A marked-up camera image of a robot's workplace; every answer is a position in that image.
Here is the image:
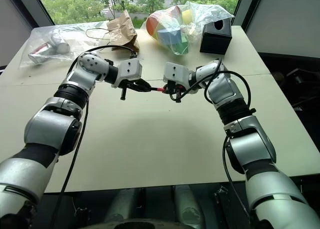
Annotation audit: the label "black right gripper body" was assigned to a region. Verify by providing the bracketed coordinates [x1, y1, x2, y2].
[166, 80, 188, 104]

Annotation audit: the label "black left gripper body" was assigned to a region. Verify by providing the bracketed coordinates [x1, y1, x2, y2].
[110, 77, 137, 101]

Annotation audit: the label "green foam block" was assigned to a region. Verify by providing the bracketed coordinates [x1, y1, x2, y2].
[171, 37, 190, 55]

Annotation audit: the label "blue foam block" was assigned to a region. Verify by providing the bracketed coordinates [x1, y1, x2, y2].
[156, 28, 183, 50]

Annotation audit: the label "crumpled brown paper bag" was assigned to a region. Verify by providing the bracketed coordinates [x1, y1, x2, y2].
[85, 9, 140, 52]

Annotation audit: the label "orange foam block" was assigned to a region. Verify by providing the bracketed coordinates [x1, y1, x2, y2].
[145, 15, 161, 38]

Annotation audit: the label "clear bag of foam blocks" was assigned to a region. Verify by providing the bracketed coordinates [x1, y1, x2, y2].
[140, 0, 235, 56]

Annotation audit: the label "black tissue box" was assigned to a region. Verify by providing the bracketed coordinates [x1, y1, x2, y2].
[199, 19, 232, 55]

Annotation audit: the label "yellow foam ball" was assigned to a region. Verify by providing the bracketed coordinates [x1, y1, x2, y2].
[181, 9, 193, 25]

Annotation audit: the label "plain silver can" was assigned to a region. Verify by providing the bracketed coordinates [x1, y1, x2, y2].
[50, 29, 71, 54]

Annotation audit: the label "clear plastic bag with cans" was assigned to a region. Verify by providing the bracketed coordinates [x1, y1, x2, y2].
[18, 23, 108, 70]

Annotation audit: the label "silver can with red print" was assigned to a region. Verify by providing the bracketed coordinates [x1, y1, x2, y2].
[27, 42, 58, 65]

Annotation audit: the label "black equipment beside table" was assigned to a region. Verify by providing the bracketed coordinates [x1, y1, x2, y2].
[271, 63, 320, 111]

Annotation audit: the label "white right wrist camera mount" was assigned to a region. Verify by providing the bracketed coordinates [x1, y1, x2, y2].
[162, 61, 194, 84]

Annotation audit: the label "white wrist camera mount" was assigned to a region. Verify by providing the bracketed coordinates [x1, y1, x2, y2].
[117, 58, 143, 81]
[162, 61, 194, 84]

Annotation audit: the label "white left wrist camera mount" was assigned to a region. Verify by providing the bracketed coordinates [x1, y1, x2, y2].
[117, 58, 143, 81]

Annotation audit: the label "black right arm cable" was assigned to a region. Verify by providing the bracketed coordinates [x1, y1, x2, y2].
[169, 57, 252, 222]

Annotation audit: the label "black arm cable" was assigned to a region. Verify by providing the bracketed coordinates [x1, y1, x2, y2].
[48, 45, 138, 229]
[169, 57, 252, 222]

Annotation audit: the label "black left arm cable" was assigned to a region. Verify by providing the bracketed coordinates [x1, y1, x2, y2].
[48, 45, 138, 229]

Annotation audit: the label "dark window frame post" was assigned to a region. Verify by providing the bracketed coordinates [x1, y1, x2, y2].
[233, 0, 266, 34]
[13, 0, 55, 29]

